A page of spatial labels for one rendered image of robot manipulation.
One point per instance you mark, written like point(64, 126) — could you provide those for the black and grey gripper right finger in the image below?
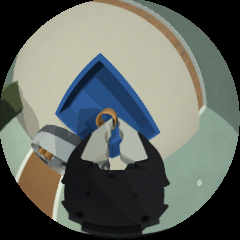
point(135, 148)

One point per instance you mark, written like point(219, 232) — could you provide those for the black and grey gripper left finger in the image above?
point(93, 149)

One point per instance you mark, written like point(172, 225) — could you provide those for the bronze bushing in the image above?
point(42, 151)
point(100, 121)
point(48, 155)

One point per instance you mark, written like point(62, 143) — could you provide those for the blue crate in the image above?
point(96, 88)

